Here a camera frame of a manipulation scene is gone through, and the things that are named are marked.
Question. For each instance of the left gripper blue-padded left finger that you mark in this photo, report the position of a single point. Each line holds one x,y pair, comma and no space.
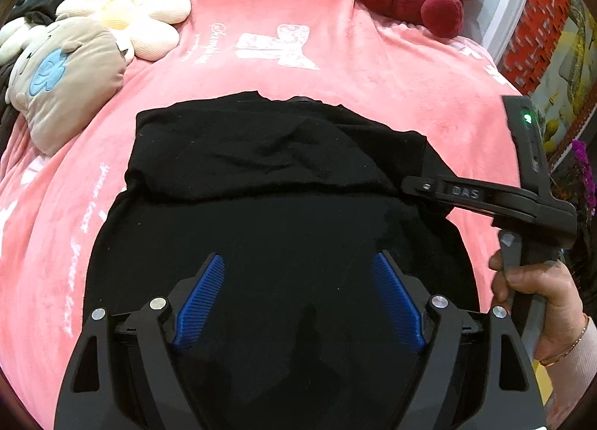
121,374

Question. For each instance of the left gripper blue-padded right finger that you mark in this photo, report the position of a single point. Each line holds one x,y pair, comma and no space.
467,370

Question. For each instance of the black garment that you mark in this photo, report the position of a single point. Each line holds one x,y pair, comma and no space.
297,197

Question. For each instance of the purple flowers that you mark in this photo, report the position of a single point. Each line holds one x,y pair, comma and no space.
585,174

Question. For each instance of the beige seal plush pillow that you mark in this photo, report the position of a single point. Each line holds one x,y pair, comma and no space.
64,77

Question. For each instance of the pink fleece blanket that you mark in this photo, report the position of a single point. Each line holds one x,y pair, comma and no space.
329,50

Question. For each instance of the cream flower pillow behind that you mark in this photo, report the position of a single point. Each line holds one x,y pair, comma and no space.
12,36

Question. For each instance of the cream daisy flower pillow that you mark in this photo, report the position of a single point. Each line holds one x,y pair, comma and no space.
146,27

